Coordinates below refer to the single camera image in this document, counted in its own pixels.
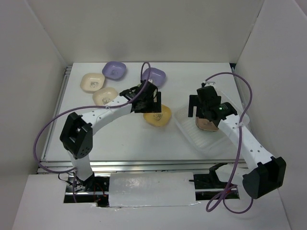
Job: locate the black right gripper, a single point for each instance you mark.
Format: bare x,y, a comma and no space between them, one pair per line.
194,101

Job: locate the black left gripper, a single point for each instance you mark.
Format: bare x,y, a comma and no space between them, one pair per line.
154,108

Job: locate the brown panda plate front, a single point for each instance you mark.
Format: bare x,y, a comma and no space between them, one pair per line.
206,125

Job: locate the yellow panda plate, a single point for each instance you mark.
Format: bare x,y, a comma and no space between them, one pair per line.
158,119

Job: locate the cream panda plate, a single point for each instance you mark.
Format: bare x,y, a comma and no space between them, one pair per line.
92,82
104,96

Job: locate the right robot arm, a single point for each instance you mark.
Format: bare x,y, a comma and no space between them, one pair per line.
267,172

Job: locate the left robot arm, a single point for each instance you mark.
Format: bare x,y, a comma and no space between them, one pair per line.
78,131

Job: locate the white perforated plastic bin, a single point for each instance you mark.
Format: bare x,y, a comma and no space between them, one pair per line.
206,142

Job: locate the purple panda plate right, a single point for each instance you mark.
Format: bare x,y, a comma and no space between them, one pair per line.
157,75

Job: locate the purple panda plate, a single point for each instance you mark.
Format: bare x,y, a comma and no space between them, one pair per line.
157,75
114,70

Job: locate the purple panda plate left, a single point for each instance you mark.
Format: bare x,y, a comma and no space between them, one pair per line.
114,70

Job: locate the white foam cover panel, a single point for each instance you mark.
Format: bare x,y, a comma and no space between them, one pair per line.
158,189

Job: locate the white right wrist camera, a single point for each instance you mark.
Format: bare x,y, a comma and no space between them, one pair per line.
208,83

